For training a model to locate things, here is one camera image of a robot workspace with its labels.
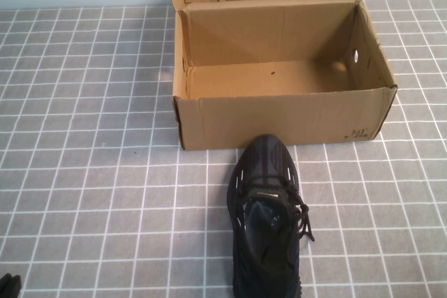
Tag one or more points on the brown cardboard shoe box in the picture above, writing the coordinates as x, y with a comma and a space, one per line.
297, 120

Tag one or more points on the grey white grid tablecloth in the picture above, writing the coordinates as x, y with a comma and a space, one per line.
104, 172

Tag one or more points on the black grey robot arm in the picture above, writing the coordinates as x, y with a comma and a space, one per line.
8, 287

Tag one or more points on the black knit sneaker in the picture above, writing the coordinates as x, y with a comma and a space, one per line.
265, 158

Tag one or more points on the clear plastic shoe stuffing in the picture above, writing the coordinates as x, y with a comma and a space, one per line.
260, 217

